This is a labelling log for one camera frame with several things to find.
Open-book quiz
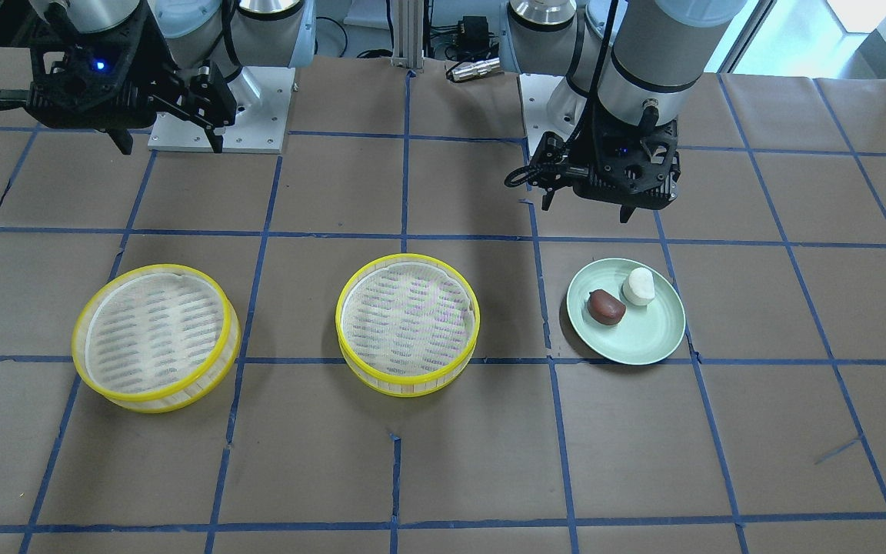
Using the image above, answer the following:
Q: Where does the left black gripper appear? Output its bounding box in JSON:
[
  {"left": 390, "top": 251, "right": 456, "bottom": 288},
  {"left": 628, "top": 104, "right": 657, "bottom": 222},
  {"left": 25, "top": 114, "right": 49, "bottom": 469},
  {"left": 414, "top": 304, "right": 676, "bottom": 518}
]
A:
[{"left": 526, "top": 115, "right": 680, "bottom": 224}]

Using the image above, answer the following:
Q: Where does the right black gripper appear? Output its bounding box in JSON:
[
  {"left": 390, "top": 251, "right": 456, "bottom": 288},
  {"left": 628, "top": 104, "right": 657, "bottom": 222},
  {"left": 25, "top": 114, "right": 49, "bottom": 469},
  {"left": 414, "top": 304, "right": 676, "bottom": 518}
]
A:
[{"left": 27, "top": 15, "right": 237, "bottom": 155}]

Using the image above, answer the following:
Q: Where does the white bun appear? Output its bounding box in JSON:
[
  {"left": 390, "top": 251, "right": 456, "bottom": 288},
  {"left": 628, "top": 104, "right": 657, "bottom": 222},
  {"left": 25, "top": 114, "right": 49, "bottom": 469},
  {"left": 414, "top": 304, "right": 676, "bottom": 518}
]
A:
[{"left": 621, "top": 266, "right": 655, "bottom": 306}]

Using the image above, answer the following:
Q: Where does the brown bun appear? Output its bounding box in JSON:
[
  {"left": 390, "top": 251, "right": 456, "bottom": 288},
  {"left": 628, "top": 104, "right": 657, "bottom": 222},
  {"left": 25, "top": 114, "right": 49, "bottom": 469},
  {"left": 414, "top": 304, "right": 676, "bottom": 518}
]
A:
[{"left": 587, "top": 289, "right": 627, "bottom": 326}]

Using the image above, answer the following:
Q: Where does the yellow steamer basket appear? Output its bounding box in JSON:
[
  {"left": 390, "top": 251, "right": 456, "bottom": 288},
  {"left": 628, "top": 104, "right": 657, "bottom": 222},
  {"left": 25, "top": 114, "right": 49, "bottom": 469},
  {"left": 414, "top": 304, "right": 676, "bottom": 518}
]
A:
[
  {"left": 335, "top": 253, "right": 481, "bottom": 399},
  {"left": 71, "top": 264, "right": 242, "bottom": 414}
]

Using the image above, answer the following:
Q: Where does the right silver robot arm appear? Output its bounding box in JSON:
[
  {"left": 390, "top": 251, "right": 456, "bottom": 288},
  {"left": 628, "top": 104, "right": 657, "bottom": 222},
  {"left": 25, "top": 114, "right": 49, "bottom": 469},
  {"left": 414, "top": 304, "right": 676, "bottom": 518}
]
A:
[{"left": 18, "top": 1, "right": 316, "bottom": 154}]

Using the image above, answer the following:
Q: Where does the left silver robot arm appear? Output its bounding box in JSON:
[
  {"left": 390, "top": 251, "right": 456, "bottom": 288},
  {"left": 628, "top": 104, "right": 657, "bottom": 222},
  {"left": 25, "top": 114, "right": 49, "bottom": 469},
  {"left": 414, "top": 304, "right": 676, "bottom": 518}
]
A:
[{"left": 499, "top": 1, "right": 744, "bottom": 223}]

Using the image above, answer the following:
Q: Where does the green plate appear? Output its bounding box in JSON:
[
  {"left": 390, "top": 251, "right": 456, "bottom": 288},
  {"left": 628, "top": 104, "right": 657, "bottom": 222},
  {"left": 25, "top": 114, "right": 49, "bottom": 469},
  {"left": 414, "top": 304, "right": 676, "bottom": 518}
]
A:
[{"left": 565, "top": 257, "right": 686, "bottom": 365}]

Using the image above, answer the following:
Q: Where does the silver cylindrical connector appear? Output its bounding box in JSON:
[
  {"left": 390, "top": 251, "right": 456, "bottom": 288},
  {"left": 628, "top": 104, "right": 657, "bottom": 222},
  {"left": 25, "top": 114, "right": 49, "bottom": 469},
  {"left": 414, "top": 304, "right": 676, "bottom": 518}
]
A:
[{"left": 445, "top": 58, "right": 504, "bottom": 83}]

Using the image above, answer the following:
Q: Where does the black power adapter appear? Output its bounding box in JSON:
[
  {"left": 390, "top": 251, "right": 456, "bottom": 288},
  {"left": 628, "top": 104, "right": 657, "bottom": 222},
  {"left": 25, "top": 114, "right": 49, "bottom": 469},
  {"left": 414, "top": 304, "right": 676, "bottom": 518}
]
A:
[{"left": 455, "top": 15, "right": 490, "bottom": 54}]

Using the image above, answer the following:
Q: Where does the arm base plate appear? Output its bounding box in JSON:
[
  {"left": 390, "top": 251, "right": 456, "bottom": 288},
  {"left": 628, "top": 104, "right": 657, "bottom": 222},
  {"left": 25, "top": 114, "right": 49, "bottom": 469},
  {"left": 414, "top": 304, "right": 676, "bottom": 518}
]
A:
[
  {"left": 148, "top": 66, "right": 296, "bottom": 155},
  {"left": 519, "top": 74, "right": 586, "bottom": 162}
]

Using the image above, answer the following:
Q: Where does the aluminium frame post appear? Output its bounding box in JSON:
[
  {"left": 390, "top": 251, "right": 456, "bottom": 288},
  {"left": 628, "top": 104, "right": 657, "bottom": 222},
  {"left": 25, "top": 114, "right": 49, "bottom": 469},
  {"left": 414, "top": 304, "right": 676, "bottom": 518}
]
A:
[{"left": 389, "top": 1, "right": 428, "bottom": 74}]

